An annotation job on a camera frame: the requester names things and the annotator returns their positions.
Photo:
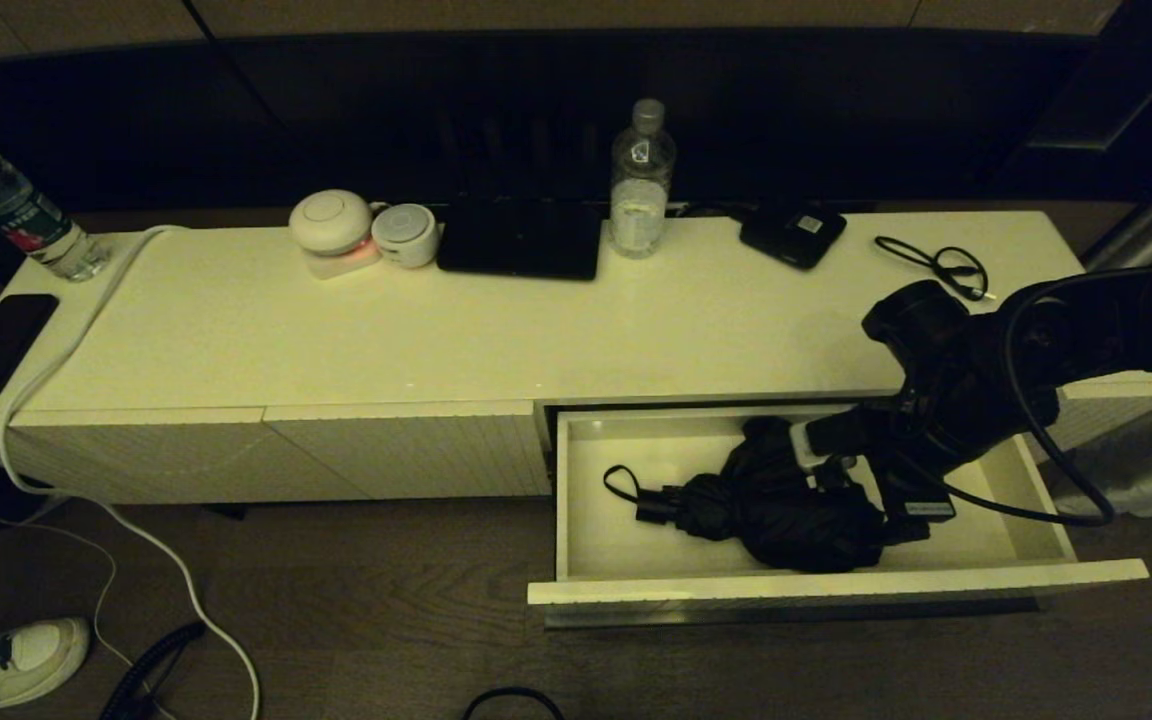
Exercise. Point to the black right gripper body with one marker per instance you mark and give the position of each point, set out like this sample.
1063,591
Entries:
906,500

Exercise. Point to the black umbrella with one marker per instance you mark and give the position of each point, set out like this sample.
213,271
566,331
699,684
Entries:
786,520

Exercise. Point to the white ribbed drawer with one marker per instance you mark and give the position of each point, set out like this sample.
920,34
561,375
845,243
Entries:
616,540

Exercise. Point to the white low cabinet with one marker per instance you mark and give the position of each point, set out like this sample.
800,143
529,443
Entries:
436,330

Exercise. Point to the small black box white label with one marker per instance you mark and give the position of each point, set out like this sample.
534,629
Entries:
791,236

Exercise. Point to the clear water bottle grey cap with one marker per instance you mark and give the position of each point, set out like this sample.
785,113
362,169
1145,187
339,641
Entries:
641,190

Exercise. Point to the black flat router box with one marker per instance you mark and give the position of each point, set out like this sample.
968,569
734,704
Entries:
521,243

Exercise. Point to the white ribbed cabinet door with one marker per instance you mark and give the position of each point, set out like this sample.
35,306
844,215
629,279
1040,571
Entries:
166,455
436,450

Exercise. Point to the small white round speaker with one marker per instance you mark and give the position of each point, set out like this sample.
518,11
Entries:
406,236

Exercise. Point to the white dome device pink base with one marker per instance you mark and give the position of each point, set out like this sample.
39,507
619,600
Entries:
331,222

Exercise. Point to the white sneaker dark laces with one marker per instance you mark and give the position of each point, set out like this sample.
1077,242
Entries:
26,665

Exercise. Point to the water bottle with green label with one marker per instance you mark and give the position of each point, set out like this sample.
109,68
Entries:
16,210

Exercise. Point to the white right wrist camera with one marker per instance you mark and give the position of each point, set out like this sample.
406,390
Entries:
806,445

